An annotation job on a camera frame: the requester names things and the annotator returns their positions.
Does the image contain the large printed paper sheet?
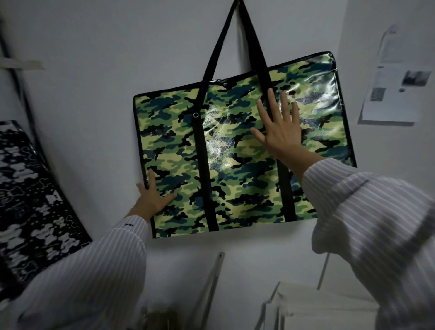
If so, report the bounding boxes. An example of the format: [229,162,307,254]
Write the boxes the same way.
[358,63,433,127]

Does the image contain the camouflage tote bag black straps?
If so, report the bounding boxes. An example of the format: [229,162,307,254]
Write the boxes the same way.
[133,0,357,239]

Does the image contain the black pole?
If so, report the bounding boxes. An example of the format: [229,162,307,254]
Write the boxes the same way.
[0,20,53,174]

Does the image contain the person's left forearm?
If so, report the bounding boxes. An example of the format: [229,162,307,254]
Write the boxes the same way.
[14,214,152,330]

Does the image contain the black white patterned bag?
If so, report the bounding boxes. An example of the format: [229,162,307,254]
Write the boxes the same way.
[0,120,93,301]

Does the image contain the small printed paper sheet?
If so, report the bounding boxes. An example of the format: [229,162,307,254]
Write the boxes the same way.
[378,24,410,66]

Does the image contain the white metal rack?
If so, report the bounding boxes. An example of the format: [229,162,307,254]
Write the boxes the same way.
[254,253,379,330]

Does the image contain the person's left hand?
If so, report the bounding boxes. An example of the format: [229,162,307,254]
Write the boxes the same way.
[126,169,177,222]

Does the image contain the grey metal bar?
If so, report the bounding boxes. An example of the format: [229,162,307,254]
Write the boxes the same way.
[199,252,225,330]

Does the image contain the person's right hand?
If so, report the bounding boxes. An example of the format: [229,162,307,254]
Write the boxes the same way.
[250,88,319,164]

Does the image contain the person's right forearm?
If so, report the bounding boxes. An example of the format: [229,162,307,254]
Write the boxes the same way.
[287,150,435,330]

